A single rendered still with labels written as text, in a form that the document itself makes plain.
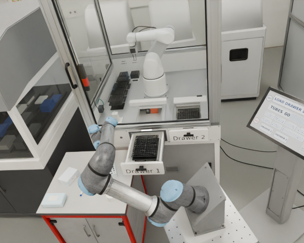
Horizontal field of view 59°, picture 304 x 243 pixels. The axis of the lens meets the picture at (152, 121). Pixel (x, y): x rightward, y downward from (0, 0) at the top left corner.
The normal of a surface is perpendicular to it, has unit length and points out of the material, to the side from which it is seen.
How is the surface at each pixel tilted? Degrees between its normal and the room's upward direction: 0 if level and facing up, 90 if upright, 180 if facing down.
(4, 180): 90
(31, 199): 90
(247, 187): 0
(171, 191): 38
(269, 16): 90
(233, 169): 1
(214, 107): 90
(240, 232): 0
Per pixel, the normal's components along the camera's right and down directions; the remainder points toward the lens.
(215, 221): 0.20, 0.57
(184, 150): -0.10, 0.62
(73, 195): -0.15, -0.78
